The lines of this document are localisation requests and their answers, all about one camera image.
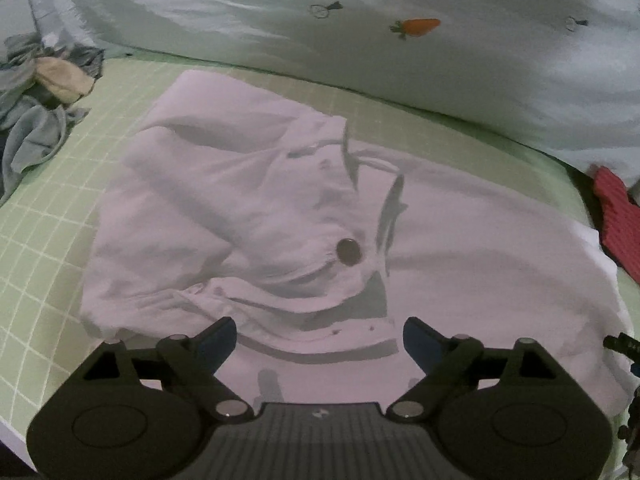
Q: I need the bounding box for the carrot printed duvet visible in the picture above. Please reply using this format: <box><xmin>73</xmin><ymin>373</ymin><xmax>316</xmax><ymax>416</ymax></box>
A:
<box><xmin>25</xmin><ymin>0</ymin><xmax>640</xmax><ymax>192</ymax></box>

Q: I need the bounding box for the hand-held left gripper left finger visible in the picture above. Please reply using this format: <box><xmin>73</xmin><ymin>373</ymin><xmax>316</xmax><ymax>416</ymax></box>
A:
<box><xmin>81</xmin><ymin>316</ymin><xmax>251</xmax><ymax>420</ymax></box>

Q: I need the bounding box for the white board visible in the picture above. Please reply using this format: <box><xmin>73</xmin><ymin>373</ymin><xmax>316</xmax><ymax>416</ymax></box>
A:
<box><xmin>0</xmin><ymin>0</ymin><xmax>47</xmax><ymax>63</ymax></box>

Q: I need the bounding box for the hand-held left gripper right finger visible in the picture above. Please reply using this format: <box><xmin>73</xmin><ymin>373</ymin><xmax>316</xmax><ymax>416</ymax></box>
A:
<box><xmin>388</xmin><ymin>316</ymin><xmax>571</xmax><ymax>419</ymax></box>

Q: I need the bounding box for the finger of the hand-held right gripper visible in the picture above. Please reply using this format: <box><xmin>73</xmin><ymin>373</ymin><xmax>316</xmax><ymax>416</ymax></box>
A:
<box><xmin>602</xmin><ymin>332</ymin><xmax>640</xmax><ymax>361</ymax></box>

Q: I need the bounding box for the white garment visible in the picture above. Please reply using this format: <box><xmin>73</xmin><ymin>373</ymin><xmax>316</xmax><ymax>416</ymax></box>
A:
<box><xmin>77</xmin><ymin>69</ymin><xmax>636</xmax><ymax>461</ymax></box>

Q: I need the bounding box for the red checked garment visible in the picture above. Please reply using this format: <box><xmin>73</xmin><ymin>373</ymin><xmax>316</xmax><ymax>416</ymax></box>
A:
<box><xmin>592</xmin><ymin>165</ymin><xmax>640</xmax><ymax>284</ymax></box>

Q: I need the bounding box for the beige garment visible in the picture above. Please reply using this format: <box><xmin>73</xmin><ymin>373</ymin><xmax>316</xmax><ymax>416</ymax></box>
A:
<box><xmin>33</xmin><ymin>56</ymin><xmax>96</xmax><ymax>105</ymax></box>

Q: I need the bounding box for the grey garment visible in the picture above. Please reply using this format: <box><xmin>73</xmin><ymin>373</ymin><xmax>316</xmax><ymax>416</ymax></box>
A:
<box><xmin>0</xmin><ymin>34</ymin><xmax>93</xmax><ymax>202</ymax></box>

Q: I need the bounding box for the green grid bed sheet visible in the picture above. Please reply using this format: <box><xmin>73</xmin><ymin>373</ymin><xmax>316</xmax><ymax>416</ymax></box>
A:
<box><xmin>0</xmin><ymin>49</ymin><xmax>640</xmax><ymax>461</ymax></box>

